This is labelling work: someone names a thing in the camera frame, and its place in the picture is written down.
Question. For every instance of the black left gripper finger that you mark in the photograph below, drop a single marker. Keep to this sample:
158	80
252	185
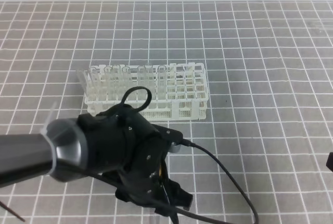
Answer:
178	197

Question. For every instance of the white plastic test tube rack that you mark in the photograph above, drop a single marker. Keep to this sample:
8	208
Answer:
181	92

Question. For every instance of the grey grid tablecloth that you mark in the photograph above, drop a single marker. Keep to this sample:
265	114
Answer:
269	66

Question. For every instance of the leaning clear test tube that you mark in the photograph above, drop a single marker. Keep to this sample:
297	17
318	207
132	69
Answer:
83	79

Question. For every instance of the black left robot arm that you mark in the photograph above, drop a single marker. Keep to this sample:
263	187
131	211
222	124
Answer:
60	150

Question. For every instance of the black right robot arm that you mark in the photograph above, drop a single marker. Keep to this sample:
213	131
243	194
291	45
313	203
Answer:
329	162

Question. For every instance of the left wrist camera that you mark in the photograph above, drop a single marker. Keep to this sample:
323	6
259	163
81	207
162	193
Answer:
175	147

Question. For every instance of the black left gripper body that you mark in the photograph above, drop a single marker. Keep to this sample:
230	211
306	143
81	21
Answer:
129	150

